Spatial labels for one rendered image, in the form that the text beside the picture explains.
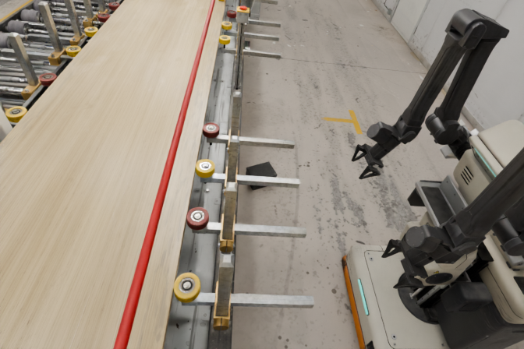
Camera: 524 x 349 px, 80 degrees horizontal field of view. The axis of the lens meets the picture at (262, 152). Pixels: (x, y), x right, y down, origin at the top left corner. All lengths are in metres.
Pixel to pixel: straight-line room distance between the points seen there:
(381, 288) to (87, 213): 1.47
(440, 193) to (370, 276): 0.76
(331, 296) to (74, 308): 1.46
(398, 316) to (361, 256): 0.34
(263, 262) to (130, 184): 1.11
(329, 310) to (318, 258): 0.33
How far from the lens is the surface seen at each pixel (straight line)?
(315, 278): 2.14
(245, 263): 2.09
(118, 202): 1.25
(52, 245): 1.22
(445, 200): 1.34
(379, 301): 1.89
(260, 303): 1.13
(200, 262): 1.40
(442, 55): 1.11
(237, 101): 1.33
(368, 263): 1.97
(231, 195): 0.97
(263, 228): 1.22
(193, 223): 1.15
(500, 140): 1.17
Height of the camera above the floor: 1.87
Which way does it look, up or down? 43 degrees down
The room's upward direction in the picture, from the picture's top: 10 degrees clockwise
